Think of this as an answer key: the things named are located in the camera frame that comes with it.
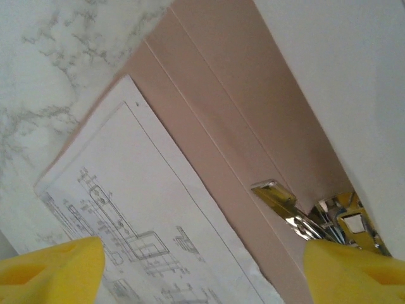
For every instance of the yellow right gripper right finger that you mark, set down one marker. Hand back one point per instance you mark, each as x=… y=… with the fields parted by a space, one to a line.
x=354 y=278

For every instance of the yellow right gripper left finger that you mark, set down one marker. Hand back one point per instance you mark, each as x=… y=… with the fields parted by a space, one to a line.
x=47 y=278

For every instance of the white sheet with technical drawing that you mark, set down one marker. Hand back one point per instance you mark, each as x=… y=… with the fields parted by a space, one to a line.
x=142 y=190

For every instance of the pink-brown paper folder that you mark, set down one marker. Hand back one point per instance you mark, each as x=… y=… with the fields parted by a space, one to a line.
x=221 y=126

